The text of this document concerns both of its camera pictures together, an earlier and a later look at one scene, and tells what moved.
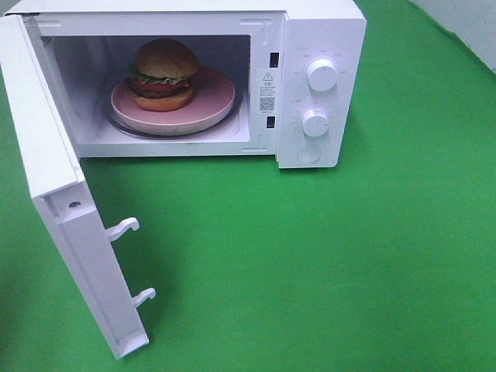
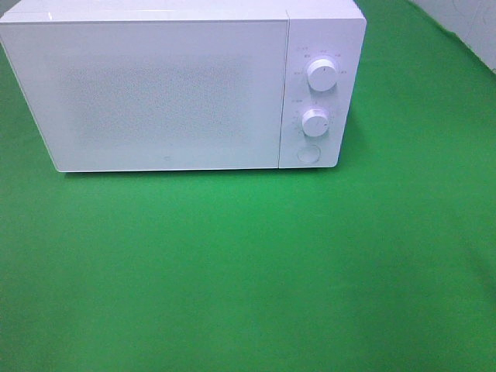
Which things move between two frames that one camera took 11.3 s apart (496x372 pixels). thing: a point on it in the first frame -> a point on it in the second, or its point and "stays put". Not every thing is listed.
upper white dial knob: [322, 74] stays put
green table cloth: [384, 263] stays put
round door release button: [309, 153] stays put
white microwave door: [78, 225] -> [154, 94]
